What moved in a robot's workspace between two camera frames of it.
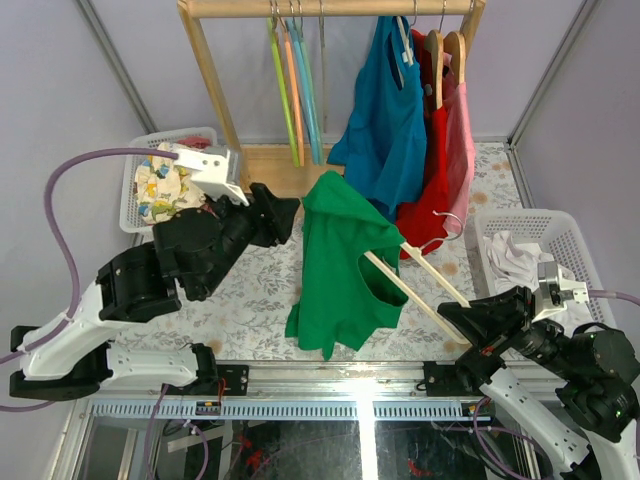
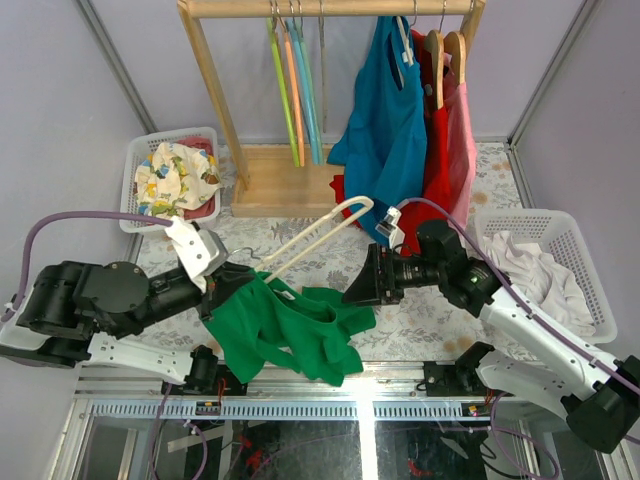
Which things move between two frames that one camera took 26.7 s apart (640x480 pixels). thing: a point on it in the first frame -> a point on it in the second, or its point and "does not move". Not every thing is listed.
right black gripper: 492,319 -> 365,288
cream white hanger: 413,298 -> 369,203
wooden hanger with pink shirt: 455,45 does not move
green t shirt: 344,298 -> 255,320
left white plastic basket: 130,221 does not move
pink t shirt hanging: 460,146 does not move
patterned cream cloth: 163,189 does not move
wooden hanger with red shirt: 434,42 does not move
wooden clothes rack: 283,170 does not move
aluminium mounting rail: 351,391 does not move
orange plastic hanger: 295,91 does not move
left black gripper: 274,215 -> 218,290
